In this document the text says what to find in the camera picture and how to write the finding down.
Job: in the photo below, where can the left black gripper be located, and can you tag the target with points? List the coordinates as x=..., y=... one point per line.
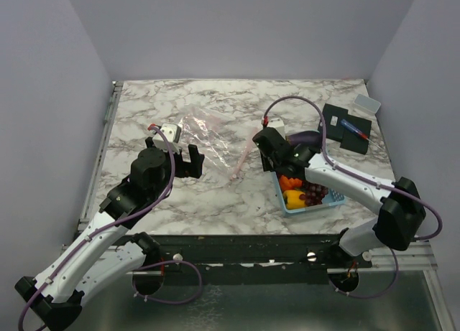
x=190, y=169

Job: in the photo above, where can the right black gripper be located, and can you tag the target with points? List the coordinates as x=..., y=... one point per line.
x=266, y=164

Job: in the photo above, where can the purple eggplant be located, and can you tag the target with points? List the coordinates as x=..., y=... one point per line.
x=309, y=138

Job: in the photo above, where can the clear pink zip bag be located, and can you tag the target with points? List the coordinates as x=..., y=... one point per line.
x=224, y=140

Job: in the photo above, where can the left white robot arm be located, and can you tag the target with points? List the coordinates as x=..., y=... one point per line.
x=58, y=294

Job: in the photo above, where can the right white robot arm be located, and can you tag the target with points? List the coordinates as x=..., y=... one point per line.
x=398, y=213

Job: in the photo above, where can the orange mini pumpkin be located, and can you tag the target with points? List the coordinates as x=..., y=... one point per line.
x=289, y=183

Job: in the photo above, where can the yellow bell pepper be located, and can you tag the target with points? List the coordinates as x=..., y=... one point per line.
x=294, y=199

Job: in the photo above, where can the red grape bunch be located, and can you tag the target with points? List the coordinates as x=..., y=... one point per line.
x=315, y=193

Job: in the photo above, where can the light blue plastic basket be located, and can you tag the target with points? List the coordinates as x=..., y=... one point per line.
x=331, y=200

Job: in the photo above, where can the blue red screwdriver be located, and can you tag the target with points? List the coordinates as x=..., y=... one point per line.
x=353, y=129

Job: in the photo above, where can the clear plastic lid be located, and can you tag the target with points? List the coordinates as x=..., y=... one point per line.
x=366, y=104

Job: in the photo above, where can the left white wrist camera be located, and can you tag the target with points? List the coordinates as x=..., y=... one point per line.
x=171, y=133

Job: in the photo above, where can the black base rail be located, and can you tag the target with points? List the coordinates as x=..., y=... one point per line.
x=238, y=260

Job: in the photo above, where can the aluminium side rail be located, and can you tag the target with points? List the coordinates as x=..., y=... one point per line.
x=108, y=122

